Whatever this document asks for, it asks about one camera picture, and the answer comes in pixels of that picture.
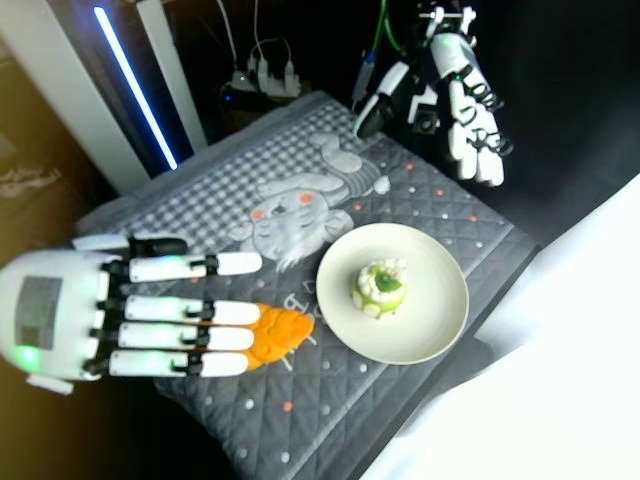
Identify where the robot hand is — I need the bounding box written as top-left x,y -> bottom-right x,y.
0,233 -> 264,397
353,32 -> 515,188

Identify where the narrow white post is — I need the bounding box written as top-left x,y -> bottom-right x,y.
133,0 -> 209,152

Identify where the white cable with grey plug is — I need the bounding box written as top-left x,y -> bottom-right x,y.
350,47 -> 378,114

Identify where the black and white wrist camera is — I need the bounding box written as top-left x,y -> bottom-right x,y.
408,83 -> 442,135

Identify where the wide white post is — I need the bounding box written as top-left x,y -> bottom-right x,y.
0,0 -> 152,197

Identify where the white power strip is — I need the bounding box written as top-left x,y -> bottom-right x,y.
229,68 -> 303,99

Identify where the green cable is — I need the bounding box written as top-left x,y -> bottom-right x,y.
376,0 -> 402,54

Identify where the thin white cable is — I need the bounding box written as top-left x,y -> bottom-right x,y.
247,0 -> 296,81
214,0 -> 240,74

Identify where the green and white toy cake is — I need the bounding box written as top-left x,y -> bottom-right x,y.
351,257 -> 409,320

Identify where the orange toy bread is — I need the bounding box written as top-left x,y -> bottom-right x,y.
243,302 -> 316,372

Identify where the grey quilt with printed bear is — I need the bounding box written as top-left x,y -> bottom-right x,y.
73,89 -> 542,480

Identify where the black box with blue light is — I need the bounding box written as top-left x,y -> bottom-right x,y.
219,83 -> 301,132

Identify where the round cream plate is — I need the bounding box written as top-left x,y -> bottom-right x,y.
315,222 -> 470,366

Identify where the blue-white light strip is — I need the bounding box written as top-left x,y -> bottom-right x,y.
92,5 -> 179,172

